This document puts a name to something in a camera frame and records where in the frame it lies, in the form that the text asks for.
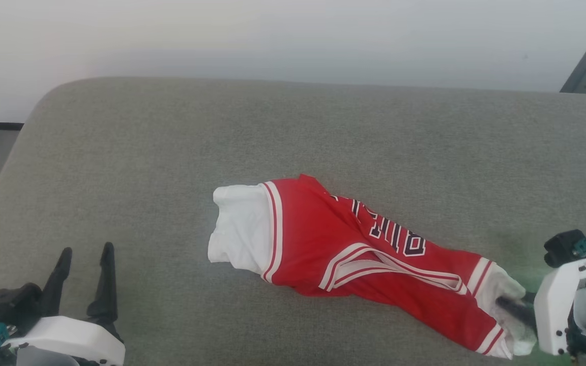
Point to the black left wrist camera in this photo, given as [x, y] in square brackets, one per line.
[8, 305]

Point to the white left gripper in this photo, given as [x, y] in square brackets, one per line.
[79, 338]

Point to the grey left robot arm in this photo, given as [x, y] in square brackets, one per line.
[44, 358]

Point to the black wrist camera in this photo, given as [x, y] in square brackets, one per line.
[8, 305]
[560, 249]

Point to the red and white basketball jersey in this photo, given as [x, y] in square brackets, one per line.
[323, 239]

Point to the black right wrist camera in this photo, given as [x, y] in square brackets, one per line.
[560, 249]

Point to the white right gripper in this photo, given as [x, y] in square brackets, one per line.
[557, 305]

